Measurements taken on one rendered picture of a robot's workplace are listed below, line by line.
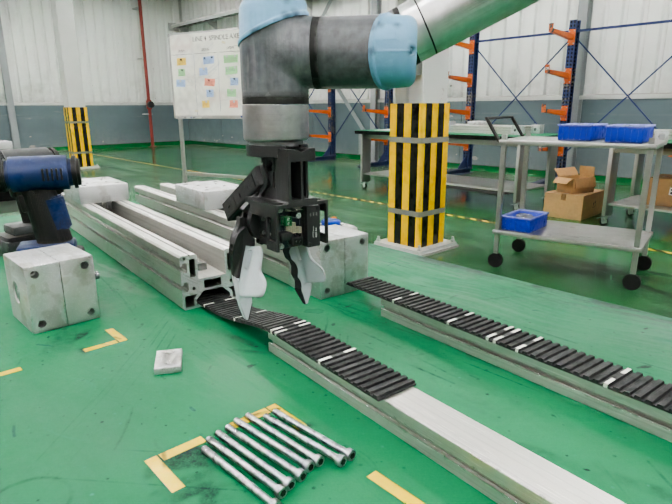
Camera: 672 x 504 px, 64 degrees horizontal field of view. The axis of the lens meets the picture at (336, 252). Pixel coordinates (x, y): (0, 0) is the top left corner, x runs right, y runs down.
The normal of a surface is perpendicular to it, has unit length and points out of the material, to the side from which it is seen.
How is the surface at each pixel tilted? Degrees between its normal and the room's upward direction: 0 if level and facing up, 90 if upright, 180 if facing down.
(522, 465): 0
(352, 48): 88
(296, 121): 89
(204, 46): 90
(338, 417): 0
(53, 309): 90
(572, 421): 0
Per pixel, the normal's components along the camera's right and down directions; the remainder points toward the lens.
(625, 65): -0.74, 0.18
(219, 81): -0.47, 0.23
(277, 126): 0.20, 0.26
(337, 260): 0.61, 0.20
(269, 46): -0.13, 0.26
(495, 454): 0.00, -0.97
